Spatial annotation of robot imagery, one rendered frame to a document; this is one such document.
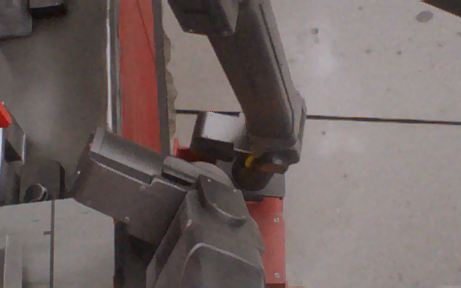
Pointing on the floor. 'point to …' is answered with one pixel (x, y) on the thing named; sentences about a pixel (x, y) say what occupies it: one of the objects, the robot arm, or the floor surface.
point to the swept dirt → (170, 87)
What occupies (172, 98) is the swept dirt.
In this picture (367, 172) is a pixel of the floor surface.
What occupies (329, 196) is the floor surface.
